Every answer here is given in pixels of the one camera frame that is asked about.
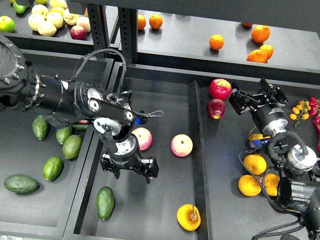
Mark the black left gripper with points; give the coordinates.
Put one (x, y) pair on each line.
(125, 154)

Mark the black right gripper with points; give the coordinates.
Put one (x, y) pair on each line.
(266, 107)

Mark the dark green avocado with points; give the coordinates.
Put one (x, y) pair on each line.
(105, 202)

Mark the yellow pear with stem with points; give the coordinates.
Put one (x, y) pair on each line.
(188, 217)

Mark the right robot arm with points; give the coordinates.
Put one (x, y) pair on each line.
(298, 190)

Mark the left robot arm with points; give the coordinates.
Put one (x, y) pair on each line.
(63, 103)

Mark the yellow pear top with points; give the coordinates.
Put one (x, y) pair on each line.
(254, 135)

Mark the green avocado lower centre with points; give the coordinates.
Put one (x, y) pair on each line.
(72, 146)

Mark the green avocado middle right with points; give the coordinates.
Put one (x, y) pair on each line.
(80, 127)

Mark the yellow pear round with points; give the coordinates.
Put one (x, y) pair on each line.
(255, 163)

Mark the light green avocado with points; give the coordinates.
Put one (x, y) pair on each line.
(52, 168)

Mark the yellow pear lower middle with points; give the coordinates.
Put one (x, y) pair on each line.
(271, 182)

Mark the yellow pear lower left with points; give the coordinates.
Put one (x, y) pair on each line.
(248, 186)

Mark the green avocado far left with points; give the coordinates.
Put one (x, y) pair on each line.
(40, 127)

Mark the large dark avocado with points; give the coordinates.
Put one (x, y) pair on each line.
(20, 183)

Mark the pale yellow pear right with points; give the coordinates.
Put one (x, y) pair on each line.
(70, 18)

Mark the pale yellow pear front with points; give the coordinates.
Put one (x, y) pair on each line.
(47, 28)

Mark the bright red apple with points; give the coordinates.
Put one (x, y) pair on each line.
(220, 88)

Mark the orange front right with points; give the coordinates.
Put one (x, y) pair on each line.
(258, 56)

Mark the pink apple left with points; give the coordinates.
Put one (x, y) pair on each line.
(144, 137)

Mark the pink apple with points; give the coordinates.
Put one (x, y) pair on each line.
(181, 145)
(144, 137)

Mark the dark red apple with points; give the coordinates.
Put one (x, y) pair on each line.
(215, 108)

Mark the orange small right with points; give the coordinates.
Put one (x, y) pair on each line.
(268, 49)

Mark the large orange shelf right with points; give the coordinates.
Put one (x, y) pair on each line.
(260, 33)

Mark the orange shelf centre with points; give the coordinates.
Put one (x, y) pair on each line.
(216, 42)

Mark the orange cherry tomato bunch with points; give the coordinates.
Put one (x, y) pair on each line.
(300, 112)

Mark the pink apple right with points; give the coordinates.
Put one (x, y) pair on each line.
(181, 145)

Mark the orange hidden at back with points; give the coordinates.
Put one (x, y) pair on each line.
(247, 25)

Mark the red chili peppers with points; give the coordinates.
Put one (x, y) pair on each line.
(314, 104)

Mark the black tray divider centre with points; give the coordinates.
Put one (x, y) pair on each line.
(199, 167)

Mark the black centre tray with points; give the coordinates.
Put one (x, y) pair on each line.
(149, 211)

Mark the black tray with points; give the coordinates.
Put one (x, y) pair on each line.
(63, 209)
(149, 211)

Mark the black left tray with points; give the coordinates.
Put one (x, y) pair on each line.
(63, 209)

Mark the orange on shelf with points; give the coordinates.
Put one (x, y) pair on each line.
(155, 21)

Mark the orange half hidden left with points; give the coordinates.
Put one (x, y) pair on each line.
(141, 22)

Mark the red apple on shelf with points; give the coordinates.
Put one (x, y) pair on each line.
(78, 32)

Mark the pale peach fruit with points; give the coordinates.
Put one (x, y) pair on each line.
(84, 22)

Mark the black shelf post right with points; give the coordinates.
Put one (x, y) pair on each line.
(128, 26)

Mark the black shelf post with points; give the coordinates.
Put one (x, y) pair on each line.
(128, 26)
(98, 23)

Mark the black shelf post left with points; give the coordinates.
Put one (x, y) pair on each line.
(98, 23)

